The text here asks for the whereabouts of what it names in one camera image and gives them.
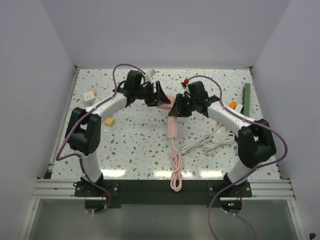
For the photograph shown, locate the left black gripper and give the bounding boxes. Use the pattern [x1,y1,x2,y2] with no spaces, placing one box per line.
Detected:
[134,80,170,107]

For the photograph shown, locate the right wrist camera red cap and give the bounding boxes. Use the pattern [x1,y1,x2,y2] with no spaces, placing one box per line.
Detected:
[181,78,190,87]

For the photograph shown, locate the green power strip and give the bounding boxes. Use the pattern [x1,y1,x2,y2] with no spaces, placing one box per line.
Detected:
[241,83,251,117]

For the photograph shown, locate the pink power strip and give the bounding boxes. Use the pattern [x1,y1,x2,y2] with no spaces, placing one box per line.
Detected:
[167,116,178,139]

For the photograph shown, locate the white cube socket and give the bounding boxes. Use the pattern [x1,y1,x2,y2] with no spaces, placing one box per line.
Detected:
[82,91,96,105]

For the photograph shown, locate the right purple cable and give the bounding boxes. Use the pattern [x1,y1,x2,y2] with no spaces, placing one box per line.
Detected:
[188,75,289,240]

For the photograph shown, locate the purple cable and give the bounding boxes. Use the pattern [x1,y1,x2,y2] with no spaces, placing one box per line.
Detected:
[55,63,148,162]
[188,75,289,240]

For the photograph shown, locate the pink plug adapter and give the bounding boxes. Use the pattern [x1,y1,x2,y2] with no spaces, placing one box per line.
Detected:
[88,88,97,96]

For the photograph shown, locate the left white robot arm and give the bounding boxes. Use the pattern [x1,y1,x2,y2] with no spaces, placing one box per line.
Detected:
[62,69,171,196]

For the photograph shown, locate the pink cube socket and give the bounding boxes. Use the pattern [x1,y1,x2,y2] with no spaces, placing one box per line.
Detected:
[156,95,175,111]

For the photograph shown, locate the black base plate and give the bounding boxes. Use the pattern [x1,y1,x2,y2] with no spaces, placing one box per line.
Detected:
[74,179,253,210]

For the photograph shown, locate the orange power strip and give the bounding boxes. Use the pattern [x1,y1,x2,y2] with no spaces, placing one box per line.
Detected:
[228,101,238,110]

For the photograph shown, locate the yellow adapter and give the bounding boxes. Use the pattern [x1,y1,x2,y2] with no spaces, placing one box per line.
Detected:
[104,117,115,127]

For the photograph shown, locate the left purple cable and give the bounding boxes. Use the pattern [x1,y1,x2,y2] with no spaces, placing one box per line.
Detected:
[55,63,148,162]

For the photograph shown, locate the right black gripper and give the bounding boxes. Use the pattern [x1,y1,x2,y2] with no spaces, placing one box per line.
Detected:
[169,93,198,118]

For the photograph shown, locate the white power strip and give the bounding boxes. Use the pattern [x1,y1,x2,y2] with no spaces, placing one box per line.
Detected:
[234,103,244,113]

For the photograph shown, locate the white cord of orange strip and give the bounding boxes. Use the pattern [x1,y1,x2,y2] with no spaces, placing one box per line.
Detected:
[180,123,223,154]

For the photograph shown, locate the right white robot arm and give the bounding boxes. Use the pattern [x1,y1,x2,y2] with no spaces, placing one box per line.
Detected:
[168,81,277,197]

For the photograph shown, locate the white cartoon cube adapter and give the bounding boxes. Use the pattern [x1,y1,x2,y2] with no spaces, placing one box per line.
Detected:
[92,98,101,105]

